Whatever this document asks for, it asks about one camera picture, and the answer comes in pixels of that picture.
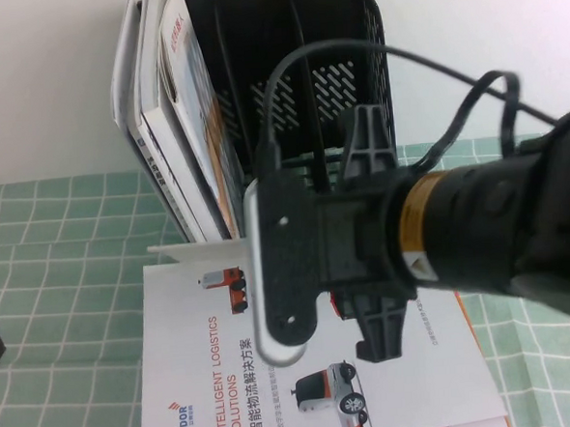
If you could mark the black mesh book holder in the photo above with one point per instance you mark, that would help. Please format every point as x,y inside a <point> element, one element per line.
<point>249,22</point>

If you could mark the grey white glossy folder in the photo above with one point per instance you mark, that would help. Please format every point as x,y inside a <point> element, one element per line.
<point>121,64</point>

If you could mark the white book blue spine text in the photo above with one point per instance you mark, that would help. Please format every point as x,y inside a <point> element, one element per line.
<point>156,134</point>

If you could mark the white Leador logistics brochure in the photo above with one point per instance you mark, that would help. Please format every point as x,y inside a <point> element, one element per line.
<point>203,373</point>

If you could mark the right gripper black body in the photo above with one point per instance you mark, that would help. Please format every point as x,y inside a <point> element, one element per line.
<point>350,243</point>

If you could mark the green checkered tablecloth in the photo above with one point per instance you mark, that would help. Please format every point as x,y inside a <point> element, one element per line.
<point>52,286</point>

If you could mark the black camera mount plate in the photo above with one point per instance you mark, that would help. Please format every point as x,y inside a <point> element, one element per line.
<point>293,271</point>

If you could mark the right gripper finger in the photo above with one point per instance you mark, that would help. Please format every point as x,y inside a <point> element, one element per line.
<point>381,324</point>
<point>370,150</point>

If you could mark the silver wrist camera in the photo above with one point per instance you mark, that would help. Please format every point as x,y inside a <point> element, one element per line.
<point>256,273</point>

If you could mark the orange book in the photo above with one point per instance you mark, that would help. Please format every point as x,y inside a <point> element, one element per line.
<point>468,323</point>

